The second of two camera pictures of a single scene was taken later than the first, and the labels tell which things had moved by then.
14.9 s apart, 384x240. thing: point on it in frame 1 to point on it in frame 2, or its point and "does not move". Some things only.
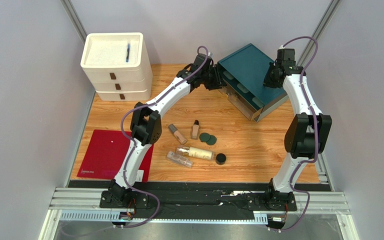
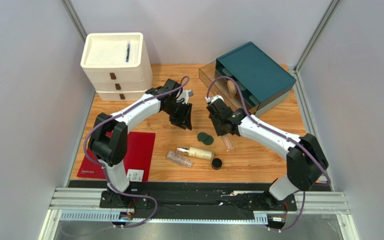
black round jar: [220, 159] to [216, 164]
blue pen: [128, 52] does not move
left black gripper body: [212, 79] to [173, 107]
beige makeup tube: [195, 132] to [228, 142]
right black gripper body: [269, 77] to [219, 123]
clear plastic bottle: [179, 159] does not move
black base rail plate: [202, 200] does not move
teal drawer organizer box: [245, 71] does not move
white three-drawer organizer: [119, 65] does not move
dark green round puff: [204, 137] does not move
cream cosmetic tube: [195, 153] does not move
